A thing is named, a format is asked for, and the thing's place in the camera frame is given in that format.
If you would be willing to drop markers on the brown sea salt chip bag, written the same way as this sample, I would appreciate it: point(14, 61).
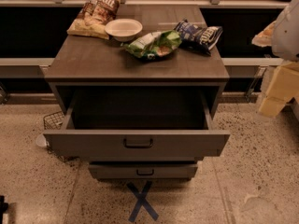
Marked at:
point(93, 18)

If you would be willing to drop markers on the green chip bag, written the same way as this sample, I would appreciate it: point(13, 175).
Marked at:
point(154, 45)

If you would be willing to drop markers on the wire mesh basket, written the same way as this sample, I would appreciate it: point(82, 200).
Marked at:
point(54, 121)

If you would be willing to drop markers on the blue chip bag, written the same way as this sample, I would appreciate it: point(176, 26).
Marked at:
point(202, 39)

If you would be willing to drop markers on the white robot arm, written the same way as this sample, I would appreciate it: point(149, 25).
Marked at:
point(282, 36)

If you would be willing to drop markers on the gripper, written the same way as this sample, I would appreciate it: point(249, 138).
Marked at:
point(287, 34)

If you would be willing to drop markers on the grey drawer cabinet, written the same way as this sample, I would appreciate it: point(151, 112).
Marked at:
point(88, 63)

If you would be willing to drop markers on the open top grey drawer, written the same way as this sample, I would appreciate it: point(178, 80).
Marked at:
point(138, 124)

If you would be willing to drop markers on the white paper bowl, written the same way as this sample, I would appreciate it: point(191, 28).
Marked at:
point(124, 30)

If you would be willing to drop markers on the white cup on floor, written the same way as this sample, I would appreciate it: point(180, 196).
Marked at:
point(41, 141)

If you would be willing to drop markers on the lower grey drawer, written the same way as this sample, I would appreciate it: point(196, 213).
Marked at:
point(143, 170)

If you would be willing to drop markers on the blue tape cross mark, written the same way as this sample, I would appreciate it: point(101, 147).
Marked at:
point(141, 201)

